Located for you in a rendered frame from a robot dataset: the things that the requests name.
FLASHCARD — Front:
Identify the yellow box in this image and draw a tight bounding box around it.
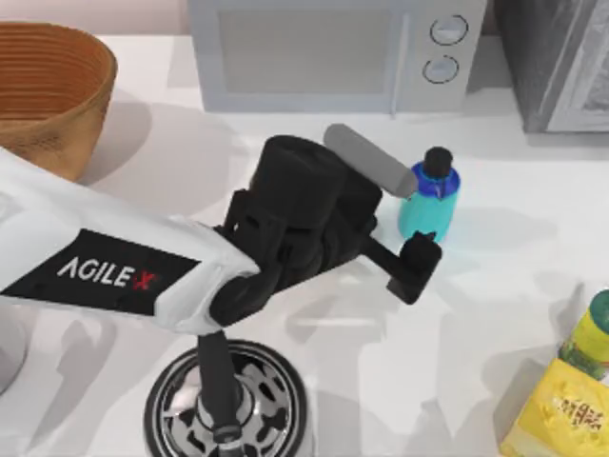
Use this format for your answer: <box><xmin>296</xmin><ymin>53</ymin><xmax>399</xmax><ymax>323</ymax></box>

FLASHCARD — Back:
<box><xmin>498</xmin><ymin>356</ymin><xmax>609</xmax><ymax>457</ymax></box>

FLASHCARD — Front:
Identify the round microwave knob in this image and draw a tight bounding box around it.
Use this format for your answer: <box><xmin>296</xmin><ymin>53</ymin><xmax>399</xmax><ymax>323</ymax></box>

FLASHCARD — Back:
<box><xmin>422</xmin><ymin>52</ymin><xmax>461</xmax><ymax>87</ymax></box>
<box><xmin>429</xmin><ymin>13</ymin><xmax>470</xmax><ymax>48</ymax></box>

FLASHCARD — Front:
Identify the black and chrome round stand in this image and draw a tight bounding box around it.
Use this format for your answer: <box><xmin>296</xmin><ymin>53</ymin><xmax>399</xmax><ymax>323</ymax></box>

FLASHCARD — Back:
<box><xmin>144</xmin><ymin>331</ymin><xmax>316</xmax><ymax>457</ymax></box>

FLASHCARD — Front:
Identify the yellow and green can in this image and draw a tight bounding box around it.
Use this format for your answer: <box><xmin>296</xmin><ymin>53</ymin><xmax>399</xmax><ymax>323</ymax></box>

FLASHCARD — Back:
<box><xmin>558</xmin><ymin>287</ymin><xmax>609</xmax><ymax>382</ymax></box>

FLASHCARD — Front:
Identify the microwave door handle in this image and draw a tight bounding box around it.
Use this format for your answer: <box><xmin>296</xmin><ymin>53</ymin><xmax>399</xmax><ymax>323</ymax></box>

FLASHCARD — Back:
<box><xmin>389</xmin><ymin>10</ymin><xmax>411</xmax><ymax>121</ymax></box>

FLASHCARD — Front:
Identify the teal bottle with black cap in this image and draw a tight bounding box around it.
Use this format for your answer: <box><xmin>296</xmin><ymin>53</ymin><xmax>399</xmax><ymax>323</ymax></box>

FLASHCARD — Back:
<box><xmin>396</xmin><ymin>146</ymin><xmax>462</xmax><ymax>246</ymax></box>

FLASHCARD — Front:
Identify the brown woven basket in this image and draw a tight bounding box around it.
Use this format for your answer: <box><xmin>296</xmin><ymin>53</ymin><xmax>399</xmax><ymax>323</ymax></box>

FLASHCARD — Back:
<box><xmin>0</xmin><ymin>22</ymin><xmax>119</xmax><ymax>184</ymax></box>

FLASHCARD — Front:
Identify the pale microwave oven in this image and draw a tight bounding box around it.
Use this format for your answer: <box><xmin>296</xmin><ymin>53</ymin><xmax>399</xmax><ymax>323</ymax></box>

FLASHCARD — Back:
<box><xmin>186</xmin><ymin>0</ymin><xmax>487</xmax><ymax>121</ymax></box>

